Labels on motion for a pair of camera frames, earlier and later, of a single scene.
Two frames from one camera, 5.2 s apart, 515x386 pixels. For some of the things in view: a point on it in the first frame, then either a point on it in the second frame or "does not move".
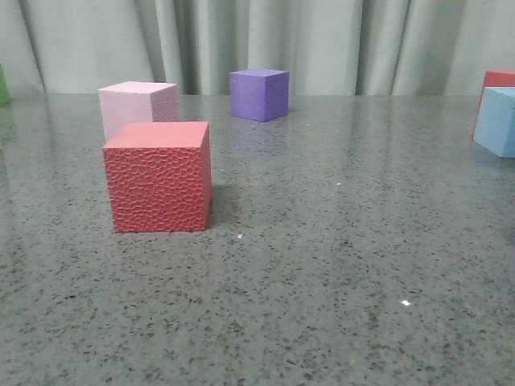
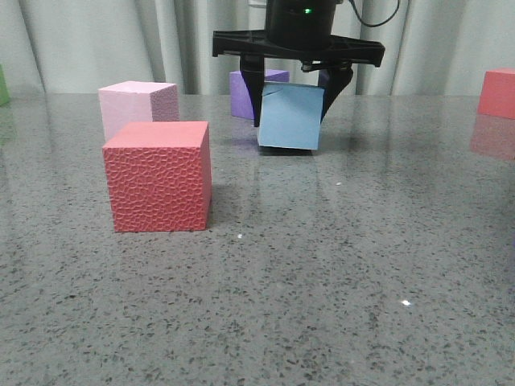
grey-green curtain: (327, 47) does not move
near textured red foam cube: (160, 176) does not move
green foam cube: (3, 88) does not move
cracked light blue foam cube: (495, 127) → (290, 116)
